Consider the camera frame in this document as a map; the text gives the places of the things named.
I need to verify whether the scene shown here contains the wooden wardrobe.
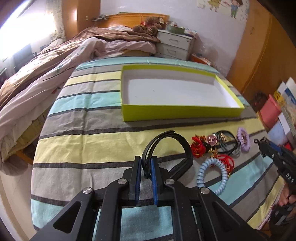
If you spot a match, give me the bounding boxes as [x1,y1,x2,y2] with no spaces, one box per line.
[227,1,295,102]

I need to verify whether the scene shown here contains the wooden headboard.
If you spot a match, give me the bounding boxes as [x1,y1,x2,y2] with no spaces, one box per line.
[93,13,170,28]

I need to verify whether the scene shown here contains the yellow-green shallow cardboard box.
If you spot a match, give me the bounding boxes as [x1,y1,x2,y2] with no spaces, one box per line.
[120,64,244,122]

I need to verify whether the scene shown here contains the light blue spiral hair tie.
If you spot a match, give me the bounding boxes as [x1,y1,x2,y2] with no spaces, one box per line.
[196,158,229,196]

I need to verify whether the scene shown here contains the black wide bracelet band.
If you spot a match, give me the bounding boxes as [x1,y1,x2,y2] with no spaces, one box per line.
[141,131,194,181]

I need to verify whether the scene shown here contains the cartoon couple wall sticker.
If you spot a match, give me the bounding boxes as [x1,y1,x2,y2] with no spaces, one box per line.
[197,0,250,23]

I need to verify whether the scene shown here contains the green bowl on cabinet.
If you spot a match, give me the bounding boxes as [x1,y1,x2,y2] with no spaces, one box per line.
[166,23,185,35]

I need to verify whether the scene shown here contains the pink plastic bin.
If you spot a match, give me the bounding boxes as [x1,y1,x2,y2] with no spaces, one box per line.
[259,94,281,129]

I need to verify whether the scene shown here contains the pink floral duvet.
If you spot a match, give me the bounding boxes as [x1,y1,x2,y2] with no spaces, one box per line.
[1,36,156,164]

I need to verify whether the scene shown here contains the papers and boxes pile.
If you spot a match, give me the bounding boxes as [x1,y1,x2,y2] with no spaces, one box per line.
[268,77,295,150]

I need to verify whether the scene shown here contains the window curtain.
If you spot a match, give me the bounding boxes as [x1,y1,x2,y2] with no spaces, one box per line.
[46,0,66,41]

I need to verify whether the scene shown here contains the brown blanket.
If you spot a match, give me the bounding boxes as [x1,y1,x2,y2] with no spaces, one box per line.
[1,27,160,108]

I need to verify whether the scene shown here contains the brown teddy bear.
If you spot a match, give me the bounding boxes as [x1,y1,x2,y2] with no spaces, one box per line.
[132,16,165,37]

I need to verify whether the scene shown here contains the stack of books on floor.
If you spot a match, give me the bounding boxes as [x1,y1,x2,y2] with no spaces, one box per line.
[190,54,213,67]

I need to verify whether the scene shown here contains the white bedside drawer cabinet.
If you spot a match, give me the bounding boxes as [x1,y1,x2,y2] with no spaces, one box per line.
[155,30,195,61]

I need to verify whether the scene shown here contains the person's right hand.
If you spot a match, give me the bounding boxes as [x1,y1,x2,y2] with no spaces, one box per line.
[278,184,296,206]

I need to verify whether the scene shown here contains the purple spiral hair tie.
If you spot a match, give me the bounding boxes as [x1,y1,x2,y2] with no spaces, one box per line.
[236,126,251,153]

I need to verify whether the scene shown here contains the dark grey chair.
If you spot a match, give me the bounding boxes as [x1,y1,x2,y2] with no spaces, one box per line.
[13,45,37,73]

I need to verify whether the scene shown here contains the striped bed sheet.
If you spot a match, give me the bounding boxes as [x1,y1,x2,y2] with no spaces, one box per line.
[31,57,284,240]

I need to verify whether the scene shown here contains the red hair ties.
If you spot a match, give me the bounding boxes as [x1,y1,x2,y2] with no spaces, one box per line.
[211,154,235,174]

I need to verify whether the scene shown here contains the red flower hair ornament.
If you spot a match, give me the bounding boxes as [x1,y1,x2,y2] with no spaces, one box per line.
[191,135,211,158]

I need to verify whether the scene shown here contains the black and grey hair bands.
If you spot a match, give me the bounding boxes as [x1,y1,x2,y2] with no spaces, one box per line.
[216,130,241,158]

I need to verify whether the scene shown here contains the pink round badge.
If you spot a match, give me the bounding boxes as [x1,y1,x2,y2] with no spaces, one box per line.
[206,134,218,146]

